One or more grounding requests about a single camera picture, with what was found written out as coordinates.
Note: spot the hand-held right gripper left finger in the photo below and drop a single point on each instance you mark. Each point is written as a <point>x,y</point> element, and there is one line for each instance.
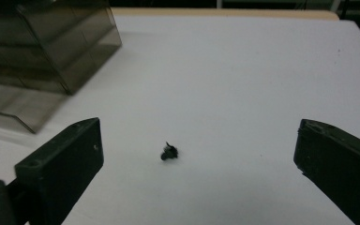
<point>61,168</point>

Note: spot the small black object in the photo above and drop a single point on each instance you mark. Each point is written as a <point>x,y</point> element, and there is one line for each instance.
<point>169,152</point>

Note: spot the smoky transparent drawer cabinet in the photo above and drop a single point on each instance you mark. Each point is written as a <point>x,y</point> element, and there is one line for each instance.
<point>34,53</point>

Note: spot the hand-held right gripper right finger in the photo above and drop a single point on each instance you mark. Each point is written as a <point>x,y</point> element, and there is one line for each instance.
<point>340,165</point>

